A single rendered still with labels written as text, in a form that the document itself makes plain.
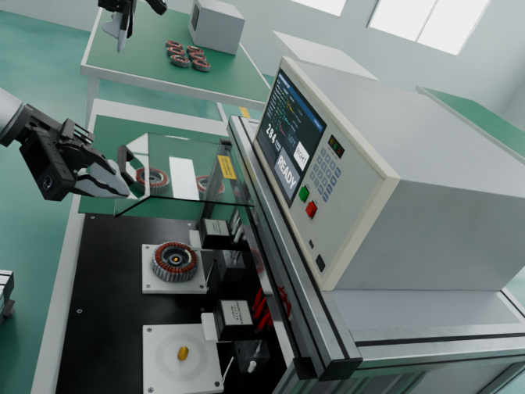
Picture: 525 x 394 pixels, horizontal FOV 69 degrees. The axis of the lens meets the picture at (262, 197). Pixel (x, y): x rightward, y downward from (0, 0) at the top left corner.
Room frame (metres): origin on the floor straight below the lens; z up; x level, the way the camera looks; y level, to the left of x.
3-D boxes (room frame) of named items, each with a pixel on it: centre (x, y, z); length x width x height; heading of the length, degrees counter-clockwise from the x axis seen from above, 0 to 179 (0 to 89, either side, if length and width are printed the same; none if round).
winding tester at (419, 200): (0.70, -0.20, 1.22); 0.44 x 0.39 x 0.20; 27
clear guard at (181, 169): (0.70, 0.15, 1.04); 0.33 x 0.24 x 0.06; 117
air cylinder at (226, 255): (0.74, 0.01, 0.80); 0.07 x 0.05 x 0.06; 27
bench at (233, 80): (2.78, 0.98, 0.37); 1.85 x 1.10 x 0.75; 27
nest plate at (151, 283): (0.67, 0.14, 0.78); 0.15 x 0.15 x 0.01; 27
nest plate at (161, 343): (0.46, 0.04, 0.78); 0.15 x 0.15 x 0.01; 27
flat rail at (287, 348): (0.61, 0.00, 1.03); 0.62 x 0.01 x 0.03; 27
